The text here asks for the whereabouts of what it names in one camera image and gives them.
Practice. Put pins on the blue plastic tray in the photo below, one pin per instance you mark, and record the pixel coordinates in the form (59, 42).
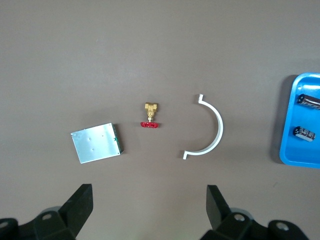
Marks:
(290, 150)

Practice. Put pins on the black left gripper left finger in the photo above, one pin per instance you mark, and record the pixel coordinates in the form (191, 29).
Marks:
(62, 222)

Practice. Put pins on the short dark electrolytic capacitor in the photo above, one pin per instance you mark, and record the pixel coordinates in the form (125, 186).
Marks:
(304, 133)

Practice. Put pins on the brass valve red handwheel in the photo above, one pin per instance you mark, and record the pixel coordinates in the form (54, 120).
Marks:
(150, 110)

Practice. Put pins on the long brown electrolytic capacitor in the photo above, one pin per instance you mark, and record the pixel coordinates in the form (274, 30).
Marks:
(310, 101)

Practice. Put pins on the silver metal power supply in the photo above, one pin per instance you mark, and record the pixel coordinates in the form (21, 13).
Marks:
(96, 143)

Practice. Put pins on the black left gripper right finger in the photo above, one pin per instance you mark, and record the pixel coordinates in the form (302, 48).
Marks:
(232, 227)

